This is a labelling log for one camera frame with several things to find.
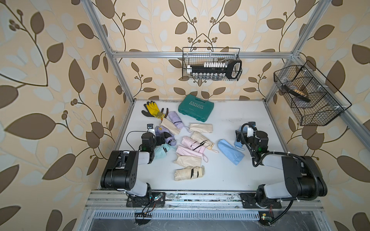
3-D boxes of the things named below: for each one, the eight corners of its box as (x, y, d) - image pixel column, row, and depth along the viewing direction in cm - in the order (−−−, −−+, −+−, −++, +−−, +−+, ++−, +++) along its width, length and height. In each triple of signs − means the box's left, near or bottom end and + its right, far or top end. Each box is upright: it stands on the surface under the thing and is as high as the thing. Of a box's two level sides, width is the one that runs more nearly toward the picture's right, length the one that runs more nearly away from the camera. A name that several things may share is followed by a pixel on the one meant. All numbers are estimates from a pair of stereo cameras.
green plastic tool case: (175, 111, 115) (175, 108, 111) (187, 97, 126) (186, 93, 123) (205, 123, 107) (206, 120, 104) (214, 106, 119) (215, 103, 115)
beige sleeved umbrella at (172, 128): (159, 123, 108) (158, 120, 106) (165, 118, 111) (164, 116, 109) (175, 136, 101) (174, 134, 99) (180, 131, 103) (180, 129, 101)
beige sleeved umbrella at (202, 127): (189, 133, 102) (189, 131, 100) (189, 124, 107) (189, 122, 105) (212, 133, 102) (213, 131, 100) (211, 124, 107) (212, 122, 105)
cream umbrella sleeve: (174, 167, 87) (173, 164, 84) (175, 156, 91) (174, 154, 88) (201, 167, 87) (201, 164, 84) (201, 156, 91) (201, 154, 88)
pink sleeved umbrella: (180, 144, 96) (179, 141, 93) (184, 138, 99) (183, 135, 96) (202, 155, 91) (202, 152, 89) (205, 148, 95) (205, 145, 92)
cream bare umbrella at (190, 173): (175, 181, 82) (174, 179, 79) (174, 170, 86) (174, 168, 83) (205, 178, 83) (205, 176, 80) (203, 167, 87) (203, 164, 84)
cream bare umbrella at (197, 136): (191, 137, 100) (191, 135, 97) (195, 132, 102) (195, 130, 100) (215, 155, 91) (216, 153, 89) (220, 150, 94) (221, 147, 91)
